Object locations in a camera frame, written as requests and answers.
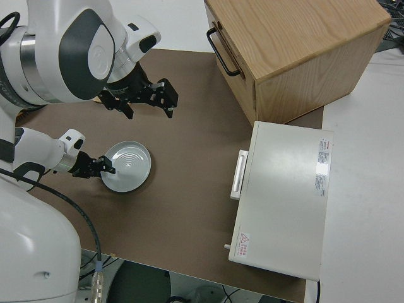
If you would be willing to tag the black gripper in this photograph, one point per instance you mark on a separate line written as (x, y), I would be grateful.
(132, 85)
(86, 165)

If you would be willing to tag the gray ceramic plate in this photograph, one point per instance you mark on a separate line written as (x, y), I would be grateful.
(132, 176)

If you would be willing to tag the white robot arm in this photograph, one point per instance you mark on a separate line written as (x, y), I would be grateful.
(34, 151)
(47, 236)

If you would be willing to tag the brown table mat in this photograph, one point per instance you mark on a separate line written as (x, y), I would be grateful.
(189, 189)

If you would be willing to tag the white cover with black lines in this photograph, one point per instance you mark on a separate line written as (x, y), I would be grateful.
(139, 284)

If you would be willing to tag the light wooden drawer box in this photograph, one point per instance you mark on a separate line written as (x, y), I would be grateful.
(300, 47)

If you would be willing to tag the white toaster oven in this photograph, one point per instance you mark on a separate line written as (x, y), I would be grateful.
(284, 195)

